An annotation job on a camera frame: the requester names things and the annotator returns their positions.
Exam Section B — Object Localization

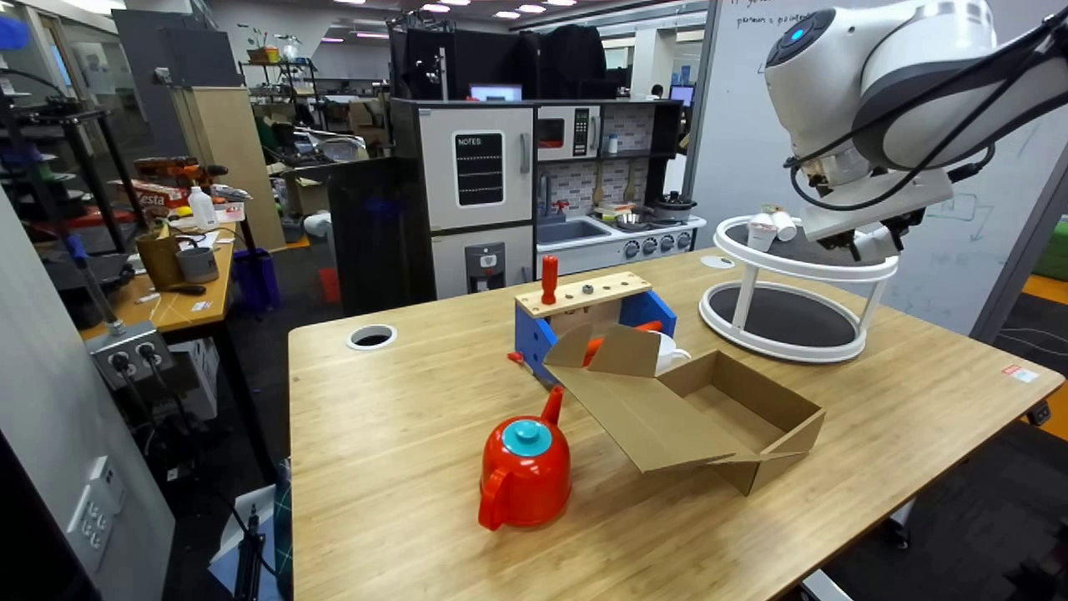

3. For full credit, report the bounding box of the whiteboard with writing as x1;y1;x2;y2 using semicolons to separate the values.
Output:
687;0;1068;335

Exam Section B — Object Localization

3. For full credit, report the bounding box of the open cardboard box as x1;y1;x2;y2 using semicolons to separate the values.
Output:
545;325;824;493

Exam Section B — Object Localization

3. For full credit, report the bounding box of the white toy kitchen set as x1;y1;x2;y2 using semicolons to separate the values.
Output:
390;99;704;296

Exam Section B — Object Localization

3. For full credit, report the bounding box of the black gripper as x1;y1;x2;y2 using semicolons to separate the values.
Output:
852;223;902;264

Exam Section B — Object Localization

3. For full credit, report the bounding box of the white two-tier round stand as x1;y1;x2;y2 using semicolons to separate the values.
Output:
696;213;897;363

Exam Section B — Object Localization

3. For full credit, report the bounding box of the white spray bottle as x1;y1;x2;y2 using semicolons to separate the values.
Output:
185;185;217;230

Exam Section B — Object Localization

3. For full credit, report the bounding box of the red white warning sticker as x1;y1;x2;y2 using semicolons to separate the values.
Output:
1010;368;1037;384

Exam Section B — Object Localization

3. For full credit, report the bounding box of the small cardboard box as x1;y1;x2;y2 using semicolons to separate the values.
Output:
135;230;217;291

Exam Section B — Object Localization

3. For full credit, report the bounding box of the white cup on stand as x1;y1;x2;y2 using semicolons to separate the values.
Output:
771;212;800;244
748;212;773;250

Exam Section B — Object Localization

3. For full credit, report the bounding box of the toy microwave oven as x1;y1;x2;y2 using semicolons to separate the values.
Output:
535;106;602;160

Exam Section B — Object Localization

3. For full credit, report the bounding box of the wooden side desk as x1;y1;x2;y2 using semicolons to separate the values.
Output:
110;229;234;335

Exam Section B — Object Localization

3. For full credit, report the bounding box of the blue wooden toy bench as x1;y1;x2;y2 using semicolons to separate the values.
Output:
511;270;676;388

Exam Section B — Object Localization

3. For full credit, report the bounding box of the red toy peg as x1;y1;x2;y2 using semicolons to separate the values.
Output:
540;257;558;303

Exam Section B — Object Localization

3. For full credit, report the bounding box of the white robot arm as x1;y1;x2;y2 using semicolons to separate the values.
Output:
763;0;1068;250

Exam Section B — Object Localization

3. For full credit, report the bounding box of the red toy teapot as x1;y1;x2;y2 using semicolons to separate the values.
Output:
478;388;570;532

